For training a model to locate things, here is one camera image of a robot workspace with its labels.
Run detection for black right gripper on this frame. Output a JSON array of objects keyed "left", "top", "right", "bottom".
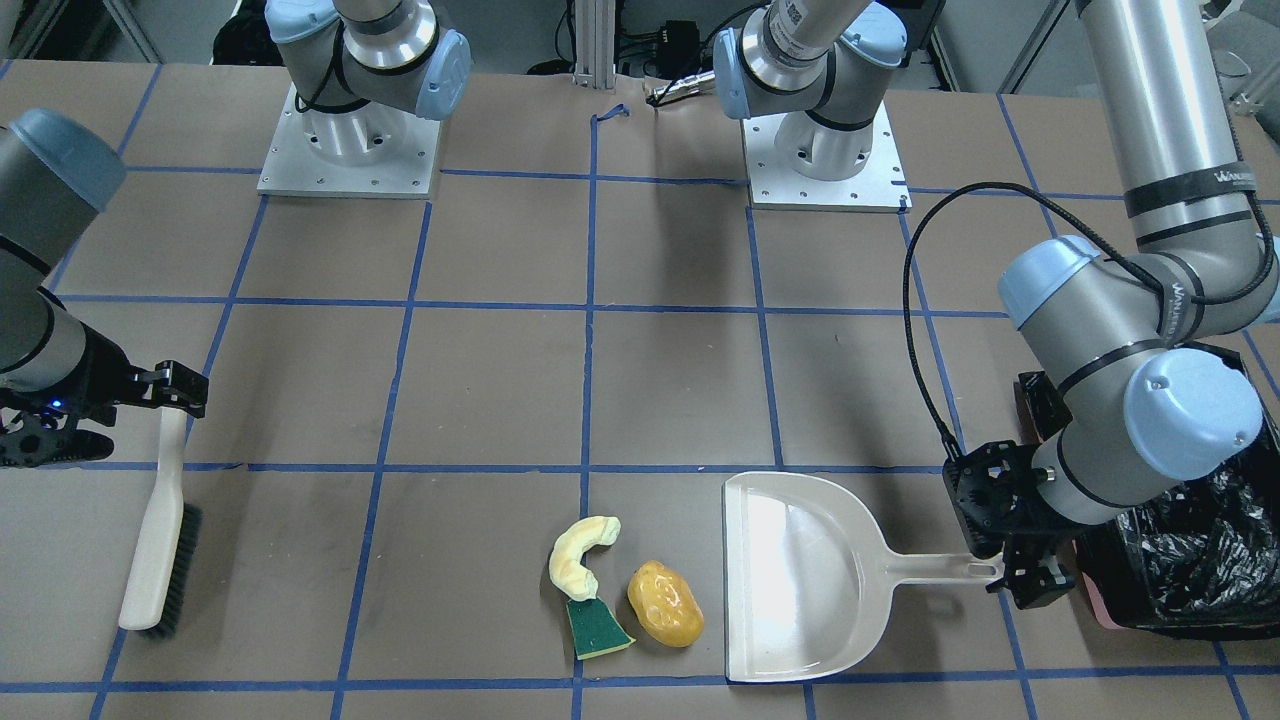
[{"left": 1, "top": 331, "right": 209, "bottom": 468}]

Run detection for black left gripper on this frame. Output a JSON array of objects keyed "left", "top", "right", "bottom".
[{"left": 943, "top": 439, "right": 1082, "bottom": 610}]

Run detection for beige hand brush black bristles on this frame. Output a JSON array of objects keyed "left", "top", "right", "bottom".
[{"left": 118, "top": 407, "right": 204, "bottom": 641}]

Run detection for beige plastic dustpan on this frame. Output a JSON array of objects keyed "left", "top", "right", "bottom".
[{"left": 723, "top": 471, "right": 995, "bottom": 683}]

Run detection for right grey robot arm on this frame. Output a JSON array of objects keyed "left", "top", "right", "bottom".
[{"left": 1, "top": 1, "right": 474, "bottom": 468}]

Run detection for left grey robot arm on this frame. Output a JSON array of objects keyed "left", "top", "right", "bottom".
[{"left": 925, "top": 1, "right": 1277, "bottom": 609}]

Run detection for black bag lined trash bin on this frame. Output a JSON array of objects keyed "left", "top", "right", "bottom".
[{"left": 1018, "top": 340, "right": 1277, "bottom": 639}]

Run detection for green yellow sponge piece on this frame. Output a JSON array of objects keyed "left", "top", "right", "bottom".
[{"left": 566, "top": 598, "right": 636, "bottom": 661}]

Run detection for pale curved foam peel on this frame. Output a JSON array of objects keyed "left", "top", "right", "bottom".
[{"left": 547, "top": 516, "right": 621, "bottom": 602}]

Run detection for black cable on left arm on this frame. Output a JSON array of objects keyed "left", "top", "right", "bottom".
[{"left": 902, "top": 182, "right": 1276, "bottom": 461}]

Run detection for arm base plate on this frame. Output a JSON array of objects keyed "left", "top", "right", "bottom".
[
  {"left": 257, "top": 87, "right": 442, "bottom": 200},
  {"left": 740, "top": 102, "right": 913, "bottom": 213}
]

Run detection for aluminium frame post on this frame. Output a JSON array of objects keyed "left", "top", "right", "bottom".
[{"left": 571, "top": 0, "right": 618, "bottom": 94}]

